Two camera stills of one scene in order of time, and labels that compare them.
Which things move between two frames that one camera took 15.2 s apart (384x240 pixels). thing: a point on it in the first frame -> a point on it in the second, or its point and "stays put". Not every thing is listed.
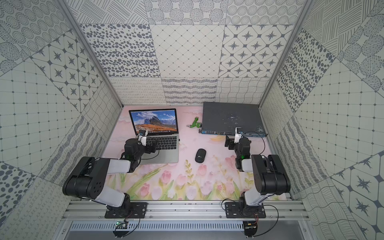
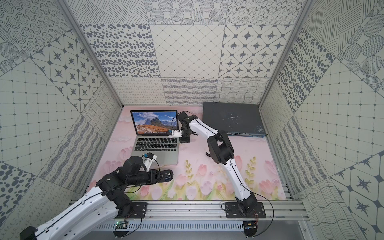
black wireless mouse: (200, 155) -> (165, 176)
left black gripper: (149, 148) -> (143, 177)
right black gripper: (230, 141) -> (183, 139)
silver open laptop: (162, 125) stays put
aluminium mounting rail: (186, 210) stays put
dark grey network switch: (221, 118) stays put
